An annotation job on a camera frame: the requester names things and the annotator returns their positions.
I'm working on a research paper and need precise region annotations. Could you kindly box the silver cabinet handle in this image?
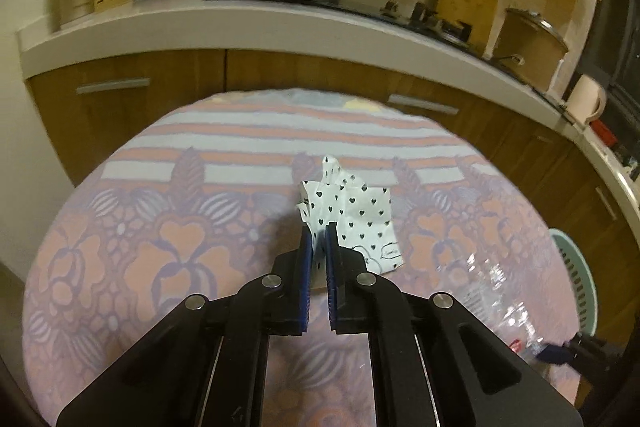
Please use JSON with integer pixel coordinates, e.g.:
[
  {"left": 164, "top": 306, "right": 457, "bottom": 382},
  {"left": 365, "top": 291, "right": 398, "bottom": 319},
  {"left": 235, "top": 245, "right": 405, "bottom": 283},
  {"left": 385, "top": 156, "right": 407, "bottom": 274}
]
[
  {"left": 594, "top": 187, "right": 619, "bottom": 221},
  {"left": 75, "top": 78, "right": 151, "bottom": 96},
  {"left": 387, "top": 94, "right": 460, "bottom": 116}
]

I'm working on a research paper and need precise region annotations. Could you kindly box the white heart-patterned cloth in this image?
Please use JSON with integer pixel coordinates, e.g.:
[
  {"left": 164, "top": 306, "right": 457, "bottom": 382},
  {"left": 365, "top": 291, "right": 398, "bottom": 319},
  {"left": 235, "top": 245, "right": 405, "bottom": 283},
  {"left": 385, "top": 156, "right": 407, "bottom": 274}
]
[{"left": 295, "top": 155, "right": 404, "bottom": 276}]

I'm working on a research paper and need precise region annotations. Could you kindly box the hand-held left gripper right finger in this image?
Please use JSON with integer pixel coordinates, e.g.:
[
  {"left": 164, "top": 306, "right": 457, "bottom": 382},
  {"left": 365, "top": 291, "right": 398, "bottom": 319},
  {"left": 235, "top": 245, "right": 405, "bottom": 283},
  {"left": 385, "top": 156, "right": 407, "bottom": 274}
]
[{"left": 324, "top": 223, "right": 586, "bottom": 427}]

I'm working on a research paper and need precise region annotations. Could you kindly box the clear plastic bottle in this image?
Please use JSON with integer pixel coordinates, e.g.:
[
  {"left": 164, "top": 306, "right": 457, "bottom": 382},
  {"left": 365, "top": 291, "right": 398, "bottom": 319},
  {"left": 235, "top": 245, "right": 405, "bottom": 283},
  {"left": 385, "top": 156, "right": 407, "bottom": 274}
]
[{"left": 435, "top": 252, "right": 571, "bottom": 364}]

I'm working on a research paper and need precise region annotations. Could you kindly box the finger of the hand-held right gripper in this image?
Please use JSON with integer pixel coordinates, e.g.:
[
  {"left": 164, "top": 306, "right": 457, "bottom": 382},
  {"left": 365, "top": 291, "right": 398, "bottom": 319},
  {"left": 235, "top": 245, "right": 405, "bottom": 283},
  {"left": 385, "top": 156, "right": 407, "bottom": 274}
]
[{"left": 538, "top": 333, "right": 622, "bottom": 374}]

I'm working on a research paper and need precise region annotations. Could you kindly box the teal plastic basket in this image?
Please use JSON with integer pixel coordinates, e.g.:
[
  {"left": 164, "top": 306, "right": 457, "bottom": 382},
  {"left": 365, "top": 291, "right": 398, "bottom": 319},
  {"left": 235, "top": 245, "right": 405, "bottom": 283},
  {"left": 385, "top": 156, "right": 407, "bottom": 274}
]
[{"left": 547, "top": 228, "right": 599, "bottom": 339}]

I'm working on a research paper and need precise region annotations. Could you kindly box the metal cooking pot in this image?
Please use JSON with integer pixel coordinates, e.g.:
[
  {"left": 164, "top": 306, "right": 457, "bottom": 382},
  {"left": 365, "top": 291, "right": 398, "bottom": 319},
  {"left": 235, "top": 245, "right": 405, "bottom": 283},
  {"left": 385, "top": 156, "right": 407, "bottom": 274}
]
[{"left": 492, "top": 7, "right": 571, "bottom": 93}]

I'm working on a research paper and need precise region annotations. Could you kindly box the white kitchen countertop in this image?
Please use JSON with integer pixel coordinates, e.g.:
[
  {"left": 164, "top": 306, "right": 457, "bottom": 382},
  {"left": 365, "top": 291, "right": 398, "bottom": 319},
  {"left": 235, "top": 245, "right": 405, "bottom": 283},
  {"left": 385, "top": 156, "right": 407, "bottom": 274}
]
[{"left": 17, "top": 0, "right": 640, "bottom": 228}]

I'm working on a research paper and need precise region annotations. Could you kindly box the floral tablecloth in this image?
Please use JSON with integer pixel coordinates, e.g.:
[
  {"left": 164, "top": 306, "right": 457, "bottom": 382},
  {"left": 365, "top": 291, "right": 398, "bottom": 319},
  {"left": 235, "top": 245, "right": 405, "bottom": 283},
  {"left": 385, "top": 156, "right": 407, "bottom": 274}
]
[{"left": 22, "top": 87, "right": 597, "bottom": 427}]

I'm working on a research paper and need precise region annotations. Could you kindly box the wooden kitchen cabinet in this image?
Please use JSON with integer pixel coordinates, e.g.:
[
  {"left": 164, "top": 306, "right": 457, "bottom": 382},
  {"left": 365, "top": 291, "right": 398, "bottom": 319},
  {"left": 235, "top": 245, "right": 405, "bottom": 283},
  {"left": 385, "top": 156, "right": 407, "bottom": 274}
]
[{"left": 25, "top": 49, "right": 640, "bottom": 338}]

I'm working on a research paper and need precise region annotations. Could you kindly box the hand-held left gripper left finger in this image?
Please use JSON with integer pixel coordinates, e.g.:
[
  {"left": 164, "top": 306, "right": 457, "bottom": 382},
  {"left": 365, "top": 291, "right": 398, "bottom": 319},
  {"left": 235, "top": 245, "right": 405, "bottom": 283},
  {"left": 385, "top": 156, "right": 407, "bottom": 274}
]
[{"left": 56, "top": 225, "right": 314, "bottom": 427}]

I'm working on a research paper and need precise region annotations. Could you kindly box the white electric kettle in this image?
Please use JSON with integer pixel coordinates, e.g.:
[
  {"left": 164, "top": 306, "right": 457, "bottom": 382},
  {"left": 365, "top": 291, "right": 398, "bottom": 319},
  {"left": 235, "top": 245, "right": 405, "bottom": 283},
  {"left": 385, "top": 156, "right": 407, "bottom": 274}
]
[{"left": 564, "top": 74, "right": 609, "bottom": 126}]

